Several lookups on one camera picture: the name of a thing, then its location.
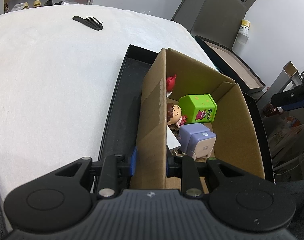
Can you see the grey cabinet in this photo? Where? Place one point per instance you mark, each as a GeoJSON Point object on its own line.
{"type": "Point", "coordinates": [212, 10]}

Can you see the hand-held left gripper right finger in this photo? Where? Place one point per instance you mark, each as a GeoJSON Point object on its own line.
{"type": "Point", "coordinates": [172, 166]}

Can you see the brown cardboard box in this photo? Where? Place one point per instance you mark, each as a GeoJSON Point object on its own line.
{"type": "Point", "coordinates": [232, 135]}

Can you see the brown-haired girl figurine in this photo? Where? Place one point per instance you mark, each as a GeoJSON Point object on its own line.
{"type": "Point", "coordinates": [173, 112]}

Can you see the white table post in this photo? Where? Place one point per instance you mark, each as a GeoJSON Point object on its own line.
{"type": "Point", "coordinates": [291, 71]}

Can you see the black hairbrush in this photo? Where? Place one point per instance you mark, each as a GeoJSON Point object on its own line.
{"type": "Point", "coordinates": [90, 23]}

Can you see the white and yellow bottle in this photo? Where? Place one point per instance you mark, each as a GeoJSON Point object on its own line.
{"type": "Point", "coordinates": [244, 30]}

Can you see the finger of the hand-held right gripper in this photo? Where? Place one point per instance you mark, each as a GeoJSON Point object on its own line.
{"type": "Point", "coordinates": [287, 98]}

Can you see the yellow slipper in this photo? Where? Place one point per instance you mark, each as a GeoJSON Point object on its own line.
{"type": "Point", "coordinates": [37, 3]}
{"type": "Point", "coordinates": [23, 5]}

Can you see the red devil figurine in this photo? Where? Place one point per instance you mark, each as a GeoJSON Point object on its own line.
{"type": "Point", "coordinates": [170, 82]}

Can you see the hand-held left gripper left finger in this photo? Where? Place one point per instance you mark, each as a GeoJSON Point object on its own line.
{"type": "Point", "coordinates": [133, 160]}

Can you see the black tray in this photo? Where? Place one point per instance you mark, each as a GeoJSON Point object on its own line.
{"type": "Point", "coordinates": [122, 85]}

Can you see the white charger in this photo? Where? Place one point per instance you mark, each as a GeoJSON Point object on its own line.
{"type": "Point", "coordinates": [170, 140]}

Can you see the purple white charger cube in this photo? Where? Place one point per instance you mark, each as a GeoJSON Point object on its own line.
{"type": "Point", "coordinates": [194, 137]}

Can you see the large black box lid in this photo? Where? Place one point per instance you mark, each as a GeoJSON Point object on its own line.
{"type": "Point", "coordinates": [232, 60]}

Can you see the green square container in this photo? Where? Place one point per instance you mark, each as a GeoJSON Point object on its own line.
{"type": "Point", "coordinates": [194, 105]}

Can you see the black slipper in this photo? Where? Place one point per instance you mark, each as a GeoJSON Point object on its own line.
{"type": "Point", "coordinates": [48, 3]}

